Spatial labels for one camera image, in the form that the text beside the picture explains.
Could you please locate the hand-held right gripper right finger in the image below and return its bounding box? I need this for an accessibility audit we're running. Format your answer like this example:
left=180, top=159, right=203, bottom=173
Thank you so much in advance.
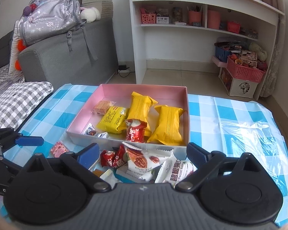
left=175, top=142, right=275, bottom=192

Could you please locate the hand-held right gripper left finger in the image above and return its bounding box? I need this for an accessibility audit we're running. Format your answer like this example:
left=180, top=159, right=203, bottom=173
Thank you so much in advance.
left=24, top=142, right=111, bottom=192

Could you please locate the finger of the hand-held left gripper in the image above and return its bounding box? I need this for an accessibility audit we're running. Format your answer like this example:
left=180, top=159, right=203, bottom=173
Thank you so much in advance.
left=0, top=127, right=44, bottom=149
left=0, top=156, right=24, bottom=180

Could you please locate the silver foil snack packet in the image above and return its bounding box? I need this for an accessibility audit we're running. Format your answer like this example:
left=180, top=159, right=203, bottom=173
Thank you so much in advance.
left=82, top=123, right=109, bottom=139

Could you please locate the red snack packet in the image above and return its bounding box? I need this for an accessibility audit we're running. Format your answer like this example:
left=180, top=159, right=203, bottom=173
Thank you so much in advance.
left=125, top=118, right=147, bottom=144
left=100, top=145, right=128, bottom=168

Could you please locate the white pecan print packet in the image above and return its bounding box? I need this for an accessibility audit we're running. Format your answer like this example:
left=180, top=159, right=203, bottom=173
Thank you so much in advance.
left=155, top=152, right=198, bottom=187

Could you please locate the pink foil snack packet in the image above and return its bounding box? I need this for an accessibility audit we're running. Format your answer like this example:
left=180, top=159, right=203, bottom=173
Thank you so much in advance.
left=49, top=141, right=70, bottom=158

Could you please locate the plain yellow snack packet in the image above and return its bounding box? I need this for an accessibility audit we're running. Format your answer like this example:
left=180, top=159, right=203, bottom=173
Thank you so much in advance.
left=128, top=91, right=158, bottom=137
left=147, top=105, right=185, bottom=146

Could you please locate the yellow printed snack packet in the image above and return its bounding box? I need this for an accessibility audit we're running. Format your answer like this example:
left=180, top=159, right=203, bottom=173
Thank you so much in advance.
left=96, top=106, right=130, bottom=135

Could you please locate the orange biscuit packet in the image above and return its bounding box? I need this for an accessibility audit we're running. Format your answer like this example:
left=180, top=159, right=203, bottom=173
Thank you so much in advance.
left=91, top=100, right=117, bottom=115

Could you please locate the white walnut print packet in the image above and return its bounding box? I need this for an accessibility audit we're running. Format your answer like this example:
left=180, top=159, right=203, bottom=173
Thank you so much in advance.
left=122, top=142, right=174, bottom=181

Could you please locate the pink cardboard box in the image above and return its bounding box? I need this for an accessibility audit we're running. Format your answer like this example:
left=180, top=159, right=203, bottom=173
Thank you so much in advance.
left=66, top=83, right=191, bottom=150

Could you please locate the grey checked pillow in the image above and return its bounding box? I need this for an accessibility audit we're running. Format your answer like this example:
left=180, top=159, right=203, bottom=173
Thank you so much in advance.
left=0, top=81, right=54, bottom=130

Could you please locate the blue checked tablecloth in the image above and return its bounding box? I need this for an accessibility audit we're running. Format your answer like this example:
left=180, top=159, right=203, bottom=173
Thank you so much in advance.
left=0, top=83, right=288, bottom=228

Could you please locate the grey patterned blanket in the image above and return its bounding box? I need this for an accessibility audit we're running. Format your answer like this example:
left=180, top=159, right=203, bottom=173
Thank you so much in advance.
left=0, top=65, right=26, bottom=99

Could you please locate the white printed storage box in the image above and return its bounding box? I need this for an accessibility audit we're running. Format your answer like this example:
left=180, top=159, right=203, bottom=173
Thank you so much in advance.
left=218, top=67, right=258, bottom=98

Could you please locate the grey sofa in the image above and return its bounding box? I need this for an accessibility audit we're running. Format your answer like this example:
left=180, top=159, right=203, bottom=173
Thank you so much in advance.
left=0, top=18, right=119, bottom=90

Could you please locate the pink tray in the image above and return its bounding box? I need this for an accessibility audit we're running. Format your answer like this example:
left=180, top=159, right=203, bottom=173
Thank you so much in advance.
left=212, top=55, right=228, bottom=68

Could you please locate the pink mesh basket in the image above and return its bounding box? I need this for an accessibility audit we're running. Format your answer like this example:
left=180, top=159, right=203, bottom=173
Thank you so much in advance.
left=227, top=56, right=267, bottom=83

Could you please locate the white and orange plush toy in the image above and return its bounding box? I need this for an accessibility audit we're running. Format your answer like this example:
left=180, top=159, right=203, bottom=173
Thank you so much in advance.
left=8, top=20, right=27, bottom=73

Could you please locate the blue storage box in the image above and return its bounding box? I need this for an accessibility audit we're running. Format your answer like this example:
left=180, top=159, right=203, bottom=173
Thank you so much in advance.
left=215, top=42, right=243, bottom=63

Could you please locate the printed toy box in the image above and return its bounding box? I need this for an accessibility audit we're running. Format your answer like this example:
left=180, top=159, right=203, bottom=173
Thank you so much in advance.
left=239, top=50, right=258, bottom=67

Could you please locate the white shelf desk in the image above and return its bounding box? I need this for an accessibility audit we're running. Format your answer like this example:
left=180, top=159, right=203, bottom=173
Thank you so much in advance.
left=125, top=0, right=286, bottom=101

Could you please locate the pale green plush toy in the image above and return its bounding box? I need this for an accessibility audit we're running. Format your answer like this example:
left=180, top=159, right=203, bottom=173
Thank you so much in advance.
left=248, top=42, right=268, bottom=61

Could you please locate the grey patterned backpack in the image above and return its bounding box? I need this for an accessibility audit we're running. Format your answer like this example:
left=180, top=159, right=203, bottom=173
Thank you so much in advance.
left=19, top=0, right=99, bottom=61

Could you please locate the small red basket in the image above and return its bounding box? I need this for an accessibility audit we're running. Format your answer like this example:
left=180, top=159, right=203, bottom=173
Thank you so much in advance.
left=227, top=21, right=242, bottom=34

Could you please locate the patterned small jar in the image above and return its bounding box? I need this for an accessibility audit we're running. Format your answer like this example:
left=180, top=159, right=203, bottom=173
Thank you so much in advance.
left=172, top=7, right=183, bottom=24

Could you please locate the small pink basket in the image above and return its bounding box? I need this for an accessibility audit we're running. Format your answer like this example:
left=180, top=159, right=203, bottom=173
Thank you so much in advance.
left=140, top=13, right=157, bottom=24

